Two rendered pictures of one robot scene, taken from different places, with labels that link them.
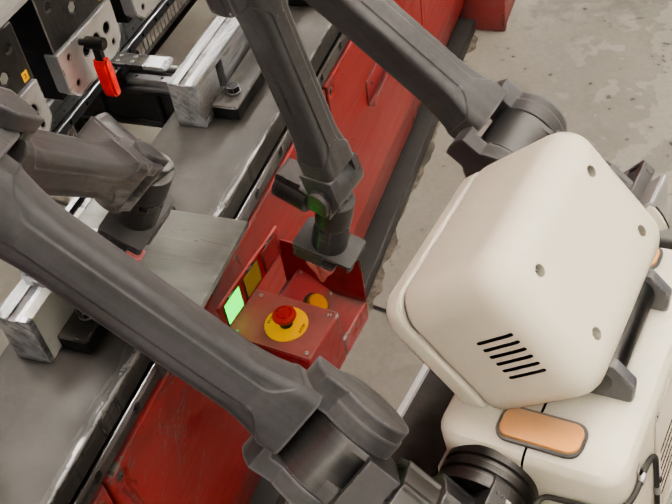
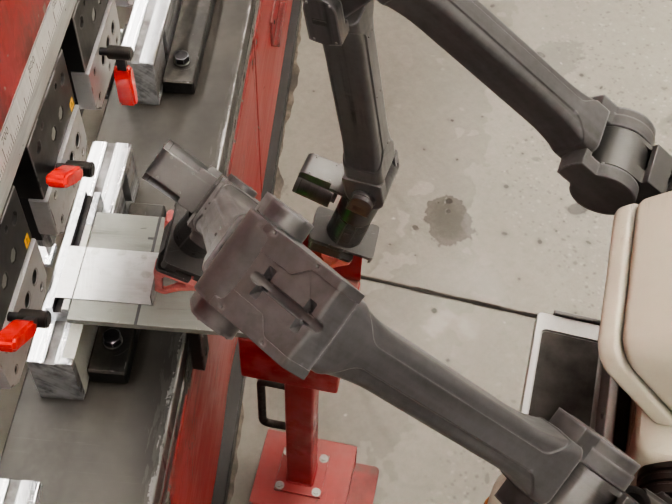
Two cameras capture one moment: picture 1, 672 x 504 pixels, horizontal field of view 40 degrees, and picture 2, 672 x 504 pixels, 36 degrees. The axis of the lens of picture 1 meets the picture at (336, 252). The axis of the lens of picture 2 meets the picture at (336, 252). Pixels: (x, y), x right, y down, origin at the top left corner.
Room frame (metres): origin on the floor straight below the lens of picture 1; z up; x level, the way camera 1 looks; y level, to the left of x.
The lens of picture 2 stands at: (0.14, 0.40, 2.13)
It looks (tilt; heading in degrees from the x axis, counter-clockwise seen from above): 53 degrees down; 337
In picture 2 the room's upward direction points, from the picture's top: 3 degrees clockwise
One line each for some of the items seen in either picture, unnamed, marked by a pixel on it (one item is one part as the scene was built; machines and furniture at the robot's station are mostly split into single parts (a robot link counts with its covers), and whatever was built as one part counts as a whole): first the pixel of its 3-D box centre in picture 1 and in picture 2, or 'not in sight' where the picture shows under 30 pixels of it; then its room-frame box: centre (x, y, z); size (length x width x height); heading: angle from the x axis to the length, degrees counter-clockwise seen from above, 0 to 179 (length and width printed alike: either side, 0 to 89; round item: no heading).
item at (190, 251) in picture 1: (142, 253); (179, 273); (0.96, 0.28, 1.00); 0.26 x 0.18 x 0.01; 64
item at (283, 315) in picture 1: (285, 319); not in sight; (0.97, 0.10, 0.79); 0.04 x 0.04 x 0.04
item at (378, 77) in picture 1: (379, 76); (278, 12); (1.88, -0.18, 0.59); 0.15 x 0.02 x 0.07; 154
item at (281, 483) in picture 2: not in sight; (301, 471); (1.01, 0.08, 0.13); 0.10 x 0.10 x 0.01; 57
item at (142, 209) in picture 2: (121, 273); (129, 288); (1.04, 0.34, 0.89); 0.30 x 0.05 x 0.03; 154
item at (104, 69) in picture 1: (100, 66); (119, 75); (1.14, 0.28, 1.20); 0.04 x 0.02 x 0.10; 64
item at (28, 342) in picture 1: (88, 246); (88, 263); (1.08, 0.39, 0.92); 0.39 x 0.06 x 0.10; 154
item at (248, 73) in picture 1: (255, 67); (192, 29); (1.55, 0.09, 0.89); 0.30 x 0.05 x 0.03; 154
